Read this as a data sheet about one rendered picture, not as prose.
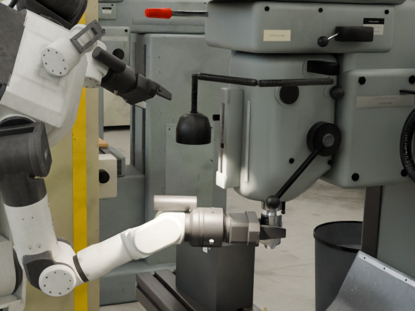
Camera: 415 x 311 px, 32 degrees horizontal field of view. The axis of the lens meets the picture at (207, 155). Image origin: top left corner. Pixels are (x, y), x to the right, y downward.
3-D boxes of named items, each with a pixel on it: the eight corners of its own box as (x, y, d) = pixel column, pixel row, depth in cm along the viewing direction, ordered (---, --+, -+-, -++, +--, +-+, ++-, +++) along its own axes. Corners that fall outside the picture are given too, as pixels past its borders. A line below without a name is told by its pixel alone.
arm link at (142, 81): (125, 113, 210) (95, 97, 202) (129, 84, 214) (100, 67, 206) (157, 103, 203) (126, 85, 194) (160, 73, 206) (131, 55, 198)
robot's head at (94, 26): (47, 47, 149) (67, 33, 144) (71, 28, 155) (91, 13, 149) (65, 71, 151) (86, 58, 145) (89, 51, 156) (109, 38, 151)
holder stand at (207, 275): (215, 315, 188) (217, 242, 184) (174, 286, 206) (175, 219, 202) (253, 305, 194) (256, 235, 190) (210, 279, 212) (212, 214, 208)
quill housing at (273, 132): (258, 211, 146) (265, 53, 140) (215, 187, 165) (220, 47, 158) (336, 203, 154) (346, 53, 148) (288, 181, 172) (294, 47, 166)
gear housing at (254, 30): (254, 53, 137) (255, 0, 135) (202, 46, 158) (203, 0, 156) (395, 53, 150) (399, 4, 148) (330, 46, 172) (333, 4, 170)
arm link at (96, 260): (135, 269, 157) (55, 308, 157) (129, 245, 166) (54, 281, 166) (114, 233, 152) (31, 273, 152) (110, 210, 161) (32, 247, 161)
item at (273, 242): (256, 240, 163) (257, 215, 162) (275, 238, 164) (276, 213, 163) (264, 246, 158) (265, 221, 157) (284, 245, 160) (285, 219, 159)
